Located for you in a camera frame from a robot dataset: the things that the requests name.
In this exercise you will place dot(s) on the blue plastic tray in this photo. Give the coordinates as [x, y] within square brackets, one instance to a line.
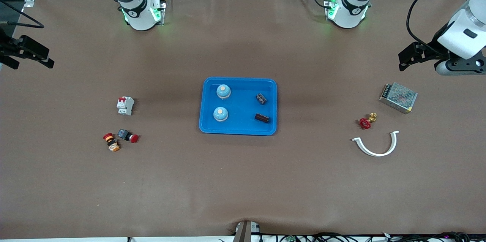
[243, 105]

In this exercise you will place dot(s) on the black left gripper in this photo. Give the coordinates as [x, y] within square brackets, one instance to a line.
[432, 54]

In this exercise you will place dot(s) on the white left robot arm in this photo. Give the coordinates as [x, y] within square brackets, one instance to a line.
[461, 37]

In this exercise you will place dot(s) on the red and yellow emergency button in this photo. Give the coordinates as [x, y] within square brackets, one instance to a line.
[112, 144]

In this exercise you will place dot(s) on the grey metal post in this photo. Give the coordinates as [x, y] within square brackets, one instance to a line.
[245, 232]

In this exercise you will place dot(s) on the blue desk bell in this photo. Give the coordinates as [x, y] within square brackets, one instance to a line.
[223, 92]
[220, 114]

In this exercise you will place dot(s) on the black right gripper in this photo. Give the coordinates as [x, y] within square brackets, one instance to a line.
[8, 49]

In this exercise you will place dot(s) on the black push button red cap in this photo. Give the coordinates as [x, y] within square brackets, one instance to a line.
[123, 134]

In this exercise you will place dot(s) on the brown table cover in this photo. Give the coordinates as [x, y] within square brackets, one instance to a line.
[243, 181]

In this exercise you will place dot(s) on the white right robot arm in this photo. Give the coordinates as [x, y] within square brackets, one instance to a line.
[138, 10]

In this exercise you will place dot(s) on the white half-round pipe clamp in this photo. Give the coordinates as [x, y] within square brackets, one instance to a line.
[374, 154]

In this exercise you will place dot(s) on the metal mesh power supply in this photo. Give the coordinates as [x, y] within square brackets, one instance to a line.
[398, 97]

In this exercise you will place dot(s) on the white circuit breaker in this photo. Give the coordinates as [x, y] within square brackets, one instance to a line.
[125, 106]

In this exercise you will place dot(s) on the tall dark electrolytic capacitor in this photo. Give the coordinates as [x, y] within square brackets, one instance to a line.
[262, 118]

